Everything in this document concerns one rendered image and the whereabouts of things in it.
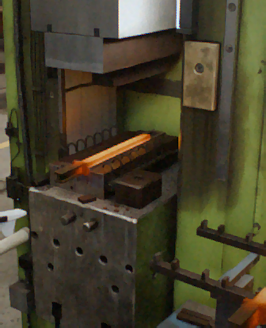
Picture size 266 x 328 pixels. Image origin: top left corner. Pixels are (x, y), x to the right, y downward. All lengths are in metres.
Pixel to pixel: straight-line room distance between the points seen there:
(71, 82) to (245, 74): 0.60
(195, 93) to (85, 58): 0.30
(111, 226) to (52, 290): 0.36
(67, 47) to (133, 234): 0.52
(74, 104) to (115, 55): 0.36
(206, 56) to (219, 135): 0.21
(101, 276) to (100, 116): 0.60
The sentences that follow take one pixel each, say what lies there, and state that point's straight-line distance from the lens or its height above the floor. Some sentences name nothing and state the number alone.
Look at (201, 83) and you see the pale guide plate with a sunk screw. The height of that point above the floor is 1.25.
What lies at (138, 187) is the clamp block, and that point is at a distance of 1.56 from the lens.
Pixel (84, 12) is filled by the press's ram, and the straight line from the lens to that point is 1.54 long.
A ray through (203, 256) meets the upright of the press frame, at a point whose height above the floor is 0.75.
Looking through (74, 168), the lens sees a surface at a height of 1.01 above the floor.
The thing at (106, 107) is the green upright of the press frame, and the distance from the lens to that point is 2.02.
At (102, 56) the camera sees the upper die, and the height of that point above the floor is 1.32.
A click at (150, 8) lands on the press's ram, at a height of 1.43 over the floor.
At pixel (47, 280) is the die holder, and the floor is 0.62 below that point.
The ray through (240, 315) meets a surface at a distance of 1.09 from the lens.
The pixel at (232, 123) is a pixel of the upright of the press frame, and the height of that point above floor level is 1.16.
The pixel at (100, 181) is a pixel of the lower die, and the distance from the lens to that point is 1.62.
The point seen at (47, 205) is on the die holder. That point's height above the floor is 0.88.
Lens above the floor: 1.57
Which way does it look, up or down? 20 degrees down
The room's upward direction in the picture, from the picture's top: straight up
